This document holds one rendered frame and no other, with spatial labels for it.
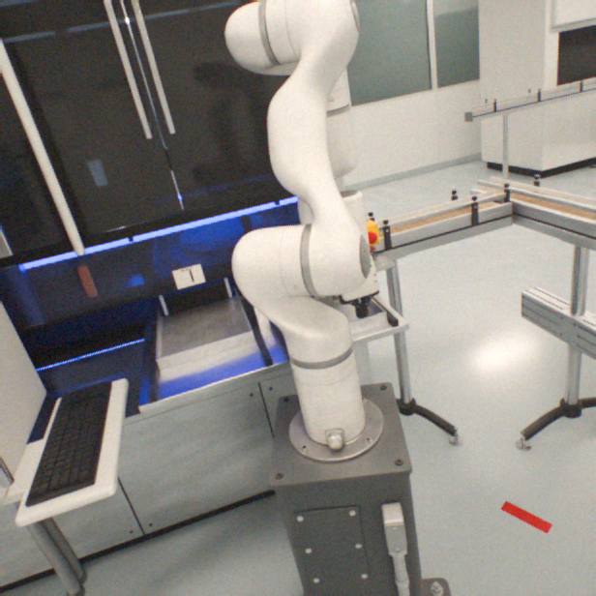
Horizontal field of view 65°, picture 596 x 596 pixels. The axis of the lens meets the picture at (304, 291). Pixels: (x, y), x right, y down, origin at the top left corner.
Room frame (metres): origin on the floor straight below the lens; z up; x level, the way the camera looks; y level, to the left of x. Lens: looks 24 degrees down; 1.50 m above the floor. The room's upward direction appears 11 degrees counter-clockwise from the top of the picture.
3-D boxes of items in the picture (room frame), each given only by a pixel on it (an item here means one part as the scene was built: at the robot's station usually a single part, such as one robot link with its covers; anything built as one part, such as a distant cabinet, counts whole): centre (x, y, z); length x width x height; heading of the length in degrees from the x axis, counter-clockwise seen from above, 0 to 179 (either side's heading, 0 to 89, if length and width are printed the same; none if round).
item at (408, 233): (1.68, -0.49, 0.92); 0.69 x 0.16 x 0.16; 101
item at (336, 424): (0.74, -0.01, 0.95); 0.19 x 0.19 x 0.18
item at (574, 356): (1.45, -0.96, 0.46); 0.09 x 0.09 x 0.77; 11
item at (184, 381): (1.22, 0.14, 0.87); 0.70 x 0.48 x 0.02; 101
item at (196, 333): (1.26, 0.32, 0.90); 0.34 x 0.26 x 0.04; 11
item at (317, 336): (0.75, 0.02, 1.16); 0.19 x 0.12 x 0.24; 70
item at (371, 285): (1.08, -0.14, 1.03); 0.10 x 0.08 x 0.11; 101
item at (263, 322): (1.14, 0.12, 0.91); 0.14 x 0.03 x 0.06; 12
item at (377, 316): (1.21, -0.04, 0.90); 0.34 x 0.26 x 0.04; 11
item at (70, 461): (0.96, 0.62, 0.82); 0.40 x 0.14 x 0.02; 12
